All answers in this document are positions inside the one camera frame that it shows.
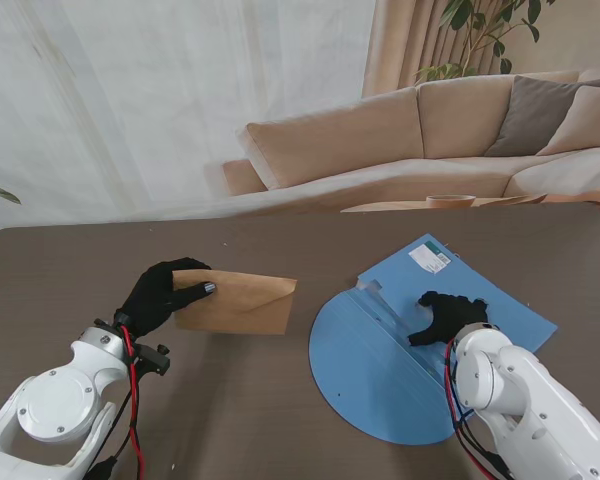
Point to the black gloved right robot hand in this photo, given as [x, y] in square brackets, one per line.
[450, 317]

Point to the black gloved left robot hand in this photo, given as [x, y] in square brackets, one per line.
[155, 300]

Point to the blue expanding file folder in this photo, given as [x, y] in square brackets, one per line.
[380, 360]

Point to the brown paper envelope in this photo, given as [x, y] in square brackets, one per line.
[245, 305]

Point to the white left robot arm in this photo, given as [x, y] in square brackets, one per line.
[55, 400]

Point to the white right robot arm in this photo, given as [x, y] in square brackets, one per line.
[520, 395]

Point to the light wooden coffee table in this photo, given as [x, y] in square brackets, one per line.
[390, 206]

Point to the dark green plant leaves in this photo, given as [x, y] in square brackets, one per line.
[0, 192]

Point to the beige fabric sofa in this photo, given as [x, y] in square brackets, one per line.
[360, 140]

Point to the white sheer curtain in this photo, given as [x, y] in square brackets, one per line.
[155, 100]

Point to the grey sofa cushion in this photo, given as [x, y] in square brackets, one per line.
[530, 120]

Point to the beige sofa cushion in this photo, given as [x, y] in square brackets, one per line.
[587, 122]

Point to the beige pleated curtain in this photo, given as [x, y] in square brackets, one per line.
[395, 45]

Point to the green leafy houseplant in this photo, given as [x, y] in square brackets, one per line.
[480, 25]

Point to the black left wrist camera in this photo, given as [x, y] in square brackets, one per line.
[152, 359]

